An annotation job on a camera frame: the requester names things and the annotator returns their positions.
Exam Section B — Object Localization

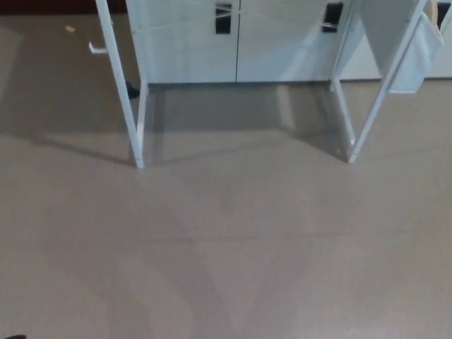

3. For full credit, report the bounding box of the white cabinet with doors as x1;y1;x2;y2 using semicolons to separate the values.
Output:
126;0;452;85

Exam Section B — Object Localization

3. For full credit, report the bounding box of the white fabric hanging bag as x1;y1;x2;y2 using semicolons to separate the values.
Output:
359;0;446;95

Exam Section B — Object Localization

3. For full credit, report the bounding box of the white metal table leg frame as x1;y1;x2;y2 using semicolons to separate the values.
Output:
330;0;429;164
94;0;148;169

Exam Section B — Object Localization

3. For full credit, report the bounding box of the black cabinet door handle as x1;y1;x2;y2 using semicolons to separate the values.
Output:
322;2;344;34
215;2;232;35

